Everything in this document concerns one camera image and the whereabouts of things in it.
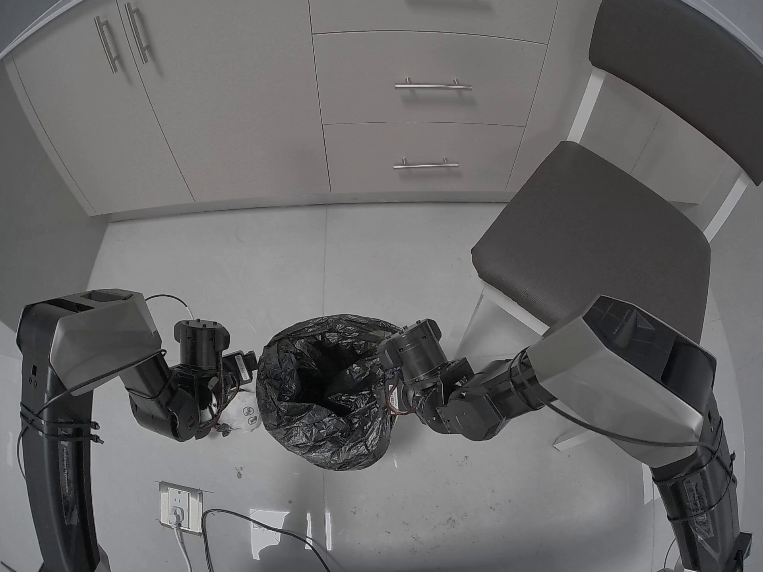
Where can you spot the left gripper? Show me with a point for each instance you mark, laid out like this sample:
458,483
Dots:
243,368

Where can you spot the white plastic wrapper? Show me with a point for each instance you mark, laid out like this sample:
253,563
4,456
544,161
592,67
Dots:
249,414

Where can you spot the black plastic bag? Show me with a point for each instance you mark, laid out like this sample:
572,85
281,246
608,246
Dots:
334,438

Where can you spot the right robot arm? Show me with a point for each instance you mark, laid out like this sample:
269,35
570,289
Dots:
626,367

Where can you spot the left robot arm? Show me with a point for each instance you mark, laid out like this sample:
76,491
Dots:
101,343

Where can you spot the crumpled black plastic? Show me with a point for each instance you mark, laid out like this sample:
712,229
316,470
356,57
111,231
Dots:
225,431

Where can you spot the white chair with grey seat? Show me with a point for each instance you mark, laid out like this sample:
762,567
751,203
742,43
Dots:
596,230

